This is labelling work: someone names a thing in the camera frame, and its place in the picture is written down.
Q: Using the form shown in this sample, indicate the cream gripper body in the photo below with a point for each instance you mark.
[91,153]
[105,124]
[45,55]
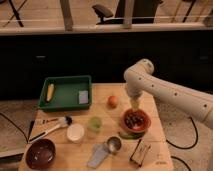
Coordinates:
[135,103]

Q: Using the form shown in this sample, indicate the orange apple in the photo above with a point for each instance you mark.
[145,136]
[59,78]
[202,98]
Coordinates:
[112,101]

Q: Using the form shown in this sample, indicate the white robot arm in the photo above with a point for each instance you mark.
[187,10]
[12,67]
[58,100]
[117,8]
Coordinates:
[139,77]

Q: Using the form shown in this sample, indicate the green plastic cup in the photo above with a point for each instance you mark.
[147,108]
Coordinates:
[94,124]

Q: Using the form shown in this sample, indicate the steel measuring cup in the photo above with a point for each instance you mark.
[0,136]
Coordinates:
[114,144]

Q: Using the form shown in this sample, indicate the white paper cup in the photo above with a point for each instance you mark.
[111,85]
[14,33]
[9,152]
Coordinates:
[75,133]

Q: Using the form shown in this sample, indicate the terracotta bowl with dark fruit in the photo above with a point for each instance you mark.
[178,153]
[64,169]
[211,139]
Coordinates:
[135,122]

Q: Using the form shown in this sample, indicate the green vegetable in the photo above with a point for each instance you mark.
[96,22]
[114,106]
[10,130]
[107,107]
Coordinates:
[130,136]

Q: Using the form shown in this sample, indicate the grey sponge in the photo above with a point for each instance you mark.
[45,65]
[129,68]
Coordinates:
[83,97]

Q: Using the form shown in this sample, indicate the green plastic tray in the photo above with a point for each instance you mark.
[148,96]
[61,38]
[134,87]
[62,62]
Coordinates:
[66,93]

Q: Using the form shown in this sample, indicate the yellow corn cob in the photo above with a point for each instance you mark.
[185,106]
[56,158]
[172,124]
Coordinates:
[50,91]

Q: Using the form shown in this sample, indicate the black office chair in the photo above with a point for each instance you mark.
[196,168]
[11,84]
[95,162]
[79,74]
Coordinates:
[105,15]

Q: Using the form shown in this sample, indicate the dark purple bowl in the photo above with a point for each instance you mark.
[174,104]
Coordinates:
[40,154]

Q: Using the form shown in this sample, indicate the grey spatula handle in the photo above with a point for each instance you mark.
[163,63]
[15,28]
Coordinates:
[99,154]

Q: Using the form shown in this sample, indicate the fork with dark handle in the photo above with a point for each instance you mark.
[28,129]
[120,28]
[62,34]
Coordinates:
[45,121]

